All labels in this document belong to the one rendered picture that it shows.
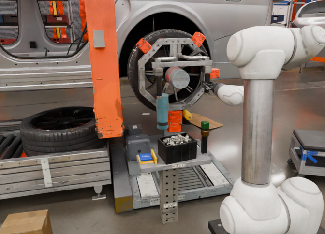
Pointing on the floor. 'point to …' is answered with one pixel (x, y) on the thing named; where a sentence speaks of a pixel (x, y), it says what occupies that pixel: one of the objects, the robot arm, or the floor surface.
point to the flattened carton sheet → (197, 118)
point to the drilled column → (169, 195)
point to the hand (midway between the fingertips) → (207, 83)
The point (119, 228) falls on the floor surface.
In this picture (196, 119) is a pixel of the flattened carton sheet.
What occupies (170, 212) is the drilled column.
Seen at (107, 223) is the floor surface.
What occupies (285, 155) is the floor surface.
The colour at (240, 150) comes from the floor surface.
